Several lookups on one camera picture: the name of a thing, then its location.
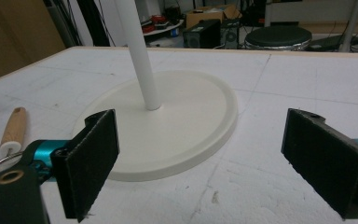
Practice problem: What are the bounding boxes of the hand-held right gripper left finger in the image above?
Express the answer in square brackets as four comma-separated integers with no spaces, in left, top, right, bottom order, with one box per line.
[49,108,120,223]

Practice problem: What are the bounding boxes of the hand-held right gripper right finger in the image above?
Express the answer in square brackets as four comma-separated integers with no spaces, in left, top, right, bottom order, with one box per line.
[281,107,358,220]

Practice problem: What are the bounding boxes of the round black stool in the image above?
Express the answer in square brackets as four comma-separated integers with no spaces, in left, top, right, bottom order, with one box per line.
[244,25,313,51]

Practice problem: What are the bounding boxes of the wooden-handled tool with metal wire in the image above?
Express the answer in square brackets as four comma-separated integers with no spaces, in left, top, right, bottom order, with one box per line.
[0,106,28,178]

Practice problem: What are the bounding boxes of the white metal table leg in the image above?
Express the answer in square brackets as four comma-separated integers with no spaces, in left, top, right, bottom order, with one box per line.
[338,0,358,53]

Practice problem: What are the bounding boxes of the black computer case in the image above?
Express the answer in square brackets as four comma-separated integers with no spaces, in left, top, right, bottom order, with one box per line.
[182,19,222,49]

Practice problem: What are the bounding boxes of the red object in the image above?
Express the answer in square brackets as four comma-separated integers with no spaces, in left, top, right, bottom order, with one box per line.
[150,14,169,24]

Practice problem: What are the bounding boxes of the cardboard box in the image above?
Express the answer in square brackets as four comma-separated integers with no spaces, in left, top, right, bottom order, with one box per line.
[186,4,242,30]

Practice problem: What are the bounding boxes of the white stand with round base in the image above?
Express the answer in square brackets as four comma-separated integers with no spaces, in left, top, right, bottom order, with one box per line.
[72,0,240,183]

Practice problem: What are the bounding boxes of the round white side table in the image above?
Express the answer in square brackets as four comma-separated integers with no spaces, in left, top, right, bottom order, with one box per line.
[142,19,185,37]

